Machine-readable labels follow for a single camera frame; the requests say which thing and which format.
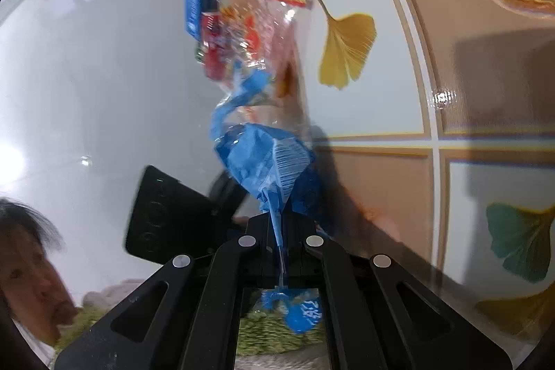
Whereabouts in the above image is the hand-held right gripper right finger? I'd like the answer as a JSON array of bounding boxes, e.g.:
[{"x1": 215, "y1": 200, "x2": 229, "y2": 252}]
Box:
[{"x1": 282, "y1": 217, "x2": 513, "y2": 370}]

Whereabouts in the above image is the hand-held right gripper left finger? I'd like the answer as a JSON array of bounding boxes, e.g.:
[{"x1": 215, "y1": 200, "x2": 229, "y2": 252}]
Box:
[{"x1": 54, "y1": 217, "x2": 279, "y2": 370}]

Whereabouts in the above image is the clear blue red snack bag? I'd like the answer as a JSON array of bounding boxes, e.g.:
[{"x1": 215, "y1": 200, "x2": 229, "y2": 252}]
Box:
[{"x1": 195, "y1": 0, "x2": 325, "y2": 337}]

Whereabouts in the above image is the white green shag rug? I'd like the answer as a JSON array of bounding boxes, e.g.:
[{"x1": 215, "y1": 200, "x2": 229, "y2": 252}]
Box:
[{"x1": 82, "y1": 303, "x2": 327, "y2": 358}]

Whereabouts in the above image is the person's head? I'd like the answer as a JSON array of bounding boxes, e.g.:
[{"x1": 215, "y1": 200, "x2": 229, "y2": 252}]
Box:
[{"x1": 0, "y1": 197, "x2": 82, "y2": 347}]

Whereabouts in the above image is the person's torso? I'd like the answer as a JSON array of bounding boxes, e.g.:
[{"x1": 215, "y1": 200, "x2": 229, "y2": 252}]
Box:
[{"x1": 12, "y1": 320, "x2": 58, "y2": 370}]

